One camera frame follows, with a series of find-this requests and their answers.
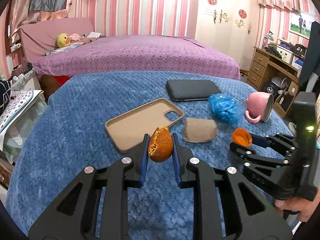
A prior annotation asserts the orange bottle cap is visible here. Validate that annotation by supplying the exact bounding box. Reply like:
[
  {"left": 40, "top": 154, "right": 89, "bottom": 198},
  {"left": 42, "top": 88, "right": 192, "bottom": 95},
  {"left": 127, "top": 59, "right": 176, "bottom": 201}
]
[{"left": 232, "top": 128, "right": 252, "bottom": 147}]

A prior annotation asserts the blue plastic bag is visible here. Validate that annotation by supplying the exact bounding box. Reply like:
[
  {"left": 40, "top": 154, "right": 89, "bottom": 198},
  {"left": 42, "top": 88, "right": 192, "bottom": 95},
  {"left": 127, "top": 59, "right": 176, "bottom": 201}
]
[{"left": 208, "top": 93, "right": 243, "bottom": 125}]

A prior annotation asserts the brown cardboard tube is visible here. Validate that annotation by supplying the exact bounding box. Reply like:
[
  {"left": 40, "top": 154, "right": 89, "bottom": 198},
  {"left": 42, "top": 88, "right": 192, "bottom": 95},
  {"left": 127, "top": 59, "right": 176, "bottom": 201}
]
[{"left": 183, "top": 118, "right": 217, "bottom": 143}]

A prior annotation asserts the orange peel piece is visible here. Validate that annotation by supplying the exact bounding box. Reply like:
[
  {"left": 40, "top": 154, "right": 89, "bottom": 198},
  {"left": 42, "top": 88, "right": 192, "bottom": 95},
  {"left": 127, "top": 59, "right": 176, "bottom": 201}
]
[{"left": 148, "top": 126, "right": 173, "bottom": 163}]

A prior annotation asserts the person's right hand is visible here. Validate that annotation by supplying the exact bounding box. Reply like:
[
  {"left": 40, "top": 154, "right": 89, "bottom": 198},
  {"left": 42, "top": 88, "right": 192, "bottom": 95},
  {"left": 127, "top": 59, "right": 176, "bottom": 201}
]
[{"left": 274, "top": 191, "right": 319, "bottom": 222}]

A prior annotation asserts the pink metal mug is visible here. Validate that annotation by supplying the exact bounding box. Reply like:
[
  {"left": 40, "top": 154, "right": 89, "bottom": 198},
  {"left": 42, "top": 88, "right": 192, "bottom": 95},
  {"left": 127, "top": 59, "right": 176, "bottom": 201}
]
[{"left": 244, "top": 92, "right": 274, "bottom": 124}]

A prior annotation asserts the wooden desk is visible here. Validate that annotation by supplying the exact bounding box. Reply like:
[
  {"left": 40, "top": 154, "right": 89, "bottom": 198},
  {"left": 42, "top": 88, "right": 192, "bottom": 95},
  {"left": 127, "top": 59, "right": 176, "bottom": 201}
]
[{"left": 246, "top": 47, "right": 299, "bottom": 119}]

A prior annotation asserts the tan phone case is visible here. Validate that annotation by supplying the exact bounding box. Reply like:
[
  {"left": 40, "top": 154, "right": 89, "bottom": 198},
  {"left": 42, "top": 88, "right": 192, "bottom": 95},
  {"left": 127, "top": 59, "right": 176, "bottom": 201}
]
[{"left": 105, "top": 98, "right": 184, "bottom": 153}]

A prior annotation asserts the blue fleece blanket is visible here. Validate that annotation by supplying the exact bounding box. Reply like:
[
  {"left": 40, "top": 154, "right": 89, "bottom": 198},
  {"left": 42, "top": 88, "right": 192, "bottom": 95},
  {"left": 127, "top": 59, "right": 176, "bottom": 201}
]
[{"left": 3, "top": 71, "right": 298, "bottom": 239}]

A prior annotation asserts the black smartphone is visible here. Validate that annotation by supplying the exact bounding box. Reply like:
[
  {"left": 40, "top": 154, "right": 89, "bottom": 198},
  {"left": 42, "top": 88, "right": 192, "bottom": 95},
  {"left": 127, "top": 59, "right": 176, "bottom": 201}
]
[{"left": 166, "top": 80, "right": 221, "bottom": 102}]

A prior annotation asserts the framed couple photo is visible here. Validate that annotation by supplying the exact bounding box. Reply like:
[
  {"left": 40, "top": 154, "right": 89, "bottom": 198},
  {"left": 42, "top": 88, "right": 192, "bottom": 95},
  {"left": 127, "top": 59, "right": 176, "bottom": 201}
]
[{"left": 289, "top": 11, "right": 316, "bottom": 39}]

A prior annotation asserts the dotted folded bedding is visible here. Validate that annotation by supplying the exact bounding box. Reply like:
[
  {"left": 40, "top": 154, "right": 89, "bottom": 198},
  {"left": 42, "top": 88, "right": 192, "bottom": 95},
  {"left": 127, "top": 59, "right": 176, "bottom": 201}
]
[{"left": 1, "top": 89, "right": 43, "bottom": 132}]

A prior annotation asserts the white wardrobe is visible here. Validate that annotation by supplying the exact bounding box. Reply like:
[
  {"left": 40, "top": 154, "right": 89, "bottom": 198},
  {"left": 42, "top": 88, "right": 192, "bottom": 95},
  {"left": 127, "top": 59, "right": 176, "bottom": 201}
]
[{"left": 195, "top": 0, "right": 259, "bottom": 71}]

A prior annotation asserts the black white patterned cloth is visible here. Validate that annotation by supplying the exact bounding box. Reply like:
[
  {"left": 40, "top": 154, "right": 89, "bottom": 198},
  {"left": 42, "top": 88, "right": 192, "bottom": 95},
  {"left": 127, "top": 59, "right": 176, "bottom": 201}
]
[{"left": 0, "top": 80, "right": 11, "bottom": 115}]

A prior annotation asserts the purple dotted bed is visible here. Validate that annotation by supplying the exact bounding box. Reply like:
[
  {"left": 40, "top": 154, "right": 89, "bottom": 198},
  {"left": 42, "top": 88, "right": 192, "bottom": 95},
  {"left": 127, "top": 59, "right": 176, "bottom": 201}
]
[{"left": 32, "top": 35, "right": 240, "bottom": 80}]

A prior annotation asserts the yellow duck plush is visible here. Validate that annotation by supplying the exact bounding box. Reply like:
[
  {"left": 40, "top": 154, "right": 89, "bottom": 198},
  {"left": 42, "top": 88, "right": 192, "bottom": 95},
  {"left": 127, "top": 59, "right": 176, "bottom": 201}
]
[{"left": 56, "top": 33, "right": 71, "bottom": 48}]

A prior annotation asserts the pink headboard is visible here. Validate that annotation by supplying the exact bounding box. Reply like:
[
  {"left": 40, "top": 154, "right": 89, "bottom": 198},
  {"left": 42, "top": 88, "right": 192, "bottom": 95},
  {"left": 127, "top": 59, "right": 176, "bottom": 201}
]
[{"left": 19, "top": 18, "right": 94, "bottom": 63}]

